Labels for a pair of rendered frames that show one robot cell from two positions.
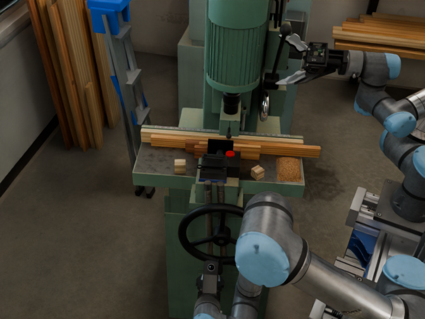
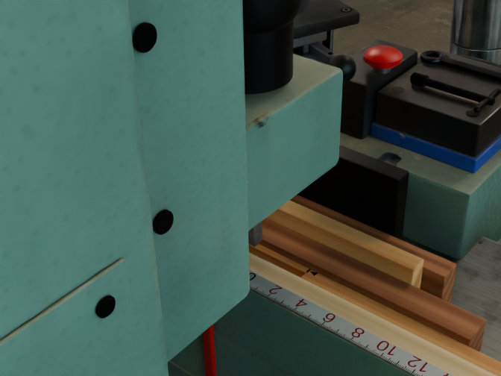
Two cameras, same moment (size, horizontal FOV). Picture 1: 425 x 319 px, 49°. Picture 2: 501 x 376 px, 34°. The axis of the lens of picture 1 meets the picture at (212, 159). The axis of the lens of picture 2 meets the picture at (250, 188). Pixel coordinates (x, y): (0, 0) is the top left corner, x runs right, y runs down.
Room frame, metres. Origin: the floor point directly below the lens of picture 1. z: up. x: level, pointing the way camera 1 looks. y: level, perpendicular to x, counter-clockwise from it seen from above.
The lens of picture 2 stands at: (1.70, 0.21, 1.29)
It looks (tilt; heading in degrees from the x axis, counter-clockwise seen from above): 34 degrees down; 218
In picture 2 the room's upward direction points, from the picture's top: 1 degrees counter-clockwise
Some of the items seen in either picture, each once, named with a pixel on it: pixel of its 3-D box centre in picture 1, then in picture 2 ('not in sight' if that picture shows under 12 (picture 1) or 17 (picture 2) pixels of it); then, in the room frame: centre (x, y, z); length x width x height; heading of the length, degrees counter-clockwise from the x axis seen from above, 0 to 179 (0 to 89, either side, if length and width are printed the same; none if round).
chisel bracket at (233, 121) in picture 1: (230, 118); (227, 155); (1.38, -0.06, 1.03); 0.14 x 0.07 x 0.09; 178
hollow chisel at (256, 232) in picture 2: not in sight; (252, 211); (1.36, -0.06, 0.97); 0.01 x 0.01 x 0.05; 88
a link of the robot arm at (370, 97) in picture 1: (372, 98); not in sight; (1.23, -0.48, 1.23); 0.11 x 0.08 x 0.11; 20
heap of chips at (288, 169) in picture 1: (289, 166); not in sight; (1.27, -0.27, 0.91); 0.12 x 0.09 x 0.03; 178
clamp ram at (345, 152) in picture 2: (219, 156); (366, 188); (1.26, -0.02, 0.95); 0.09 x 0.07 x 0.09; 88
